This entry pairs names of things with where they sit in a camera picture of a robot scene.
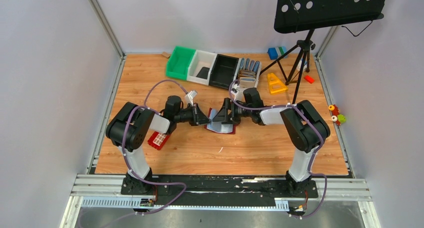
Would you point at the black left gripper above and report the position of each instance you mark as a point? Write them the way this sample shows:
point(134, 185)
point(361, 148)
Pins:
point(199, 117)

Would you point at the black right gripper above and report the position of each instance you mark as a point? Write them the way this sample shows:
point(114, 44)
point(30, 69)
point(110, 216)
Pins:
point(223, 115)

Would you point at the red leather card holder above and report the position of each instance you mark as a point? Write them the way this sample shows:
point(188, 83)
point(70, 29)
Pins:
point(218, 127)

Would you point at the black credit card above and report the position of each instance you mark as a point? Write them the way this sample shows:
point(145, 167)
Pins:
point(203, 73)

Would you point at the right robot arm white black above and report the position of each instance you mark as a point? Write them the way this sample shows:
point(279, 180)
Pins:
point(305, 126)

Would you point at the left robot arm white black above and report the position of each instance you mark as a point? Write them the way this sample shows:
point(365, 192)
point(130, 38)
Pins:
point(128, 129)

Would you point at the black plastic bin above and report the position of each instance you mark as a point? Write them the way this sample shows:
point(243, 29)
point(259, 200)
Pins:
point(223, 71)

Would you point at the red plastic tray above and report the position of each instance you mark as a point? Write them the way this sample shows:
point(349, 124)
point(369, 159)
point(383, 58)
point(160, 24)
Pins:
point(158, 140)

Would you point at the white bin with tools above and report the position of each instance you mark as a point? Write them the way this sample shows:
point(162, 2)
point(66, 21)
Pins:
point(247, 73)

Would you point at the green plastic bin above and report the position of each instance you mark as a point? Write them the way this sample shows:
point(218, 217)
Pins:
point(179, 62)

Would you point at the yellow triangular toy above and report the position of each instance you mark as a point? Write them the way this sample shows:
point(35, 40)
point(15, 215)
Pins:
point(275, 85)

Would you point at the white plastic bin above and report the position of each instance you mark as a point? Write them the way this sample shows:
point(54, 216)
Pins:
point(200, 68)

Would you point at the blue green block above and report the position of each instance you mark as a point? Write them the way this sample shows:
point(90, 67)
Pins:
point(276, 52)

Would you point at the small red block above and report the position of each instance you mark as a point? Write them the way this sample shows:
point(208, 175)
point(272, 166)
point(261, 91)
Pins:
point(309, 79)

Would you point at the colourful toy car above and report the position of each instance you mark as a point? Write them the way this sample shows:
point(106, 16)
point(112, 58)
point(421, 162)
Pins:
point(336, 116)

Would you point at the black music stand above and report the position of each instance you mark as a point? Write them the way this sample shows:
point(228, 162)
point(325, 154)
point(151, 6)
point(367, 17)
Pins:
point(308, 15)

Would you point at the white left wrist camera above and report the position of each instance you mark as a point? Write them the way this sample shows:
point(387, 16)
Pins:
point(189, 97)

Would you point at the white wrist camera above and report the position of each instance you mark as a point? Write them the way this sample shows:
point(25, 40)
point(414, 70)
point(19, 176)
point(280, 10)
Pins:
point(237, 93)
point(189, 97)

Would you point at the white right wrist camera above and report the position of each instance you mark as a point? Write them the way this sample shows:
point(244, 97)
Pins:
point(237, 93)

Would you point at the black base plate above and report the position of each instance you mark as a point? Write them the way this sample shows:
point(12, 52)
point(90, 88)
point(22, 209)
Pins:
point(275, 186)

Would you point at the aluminium frame rail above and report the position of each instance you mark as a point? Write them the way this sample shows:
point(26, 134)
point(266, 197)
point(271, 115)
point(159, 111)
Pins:
point(334, 194)

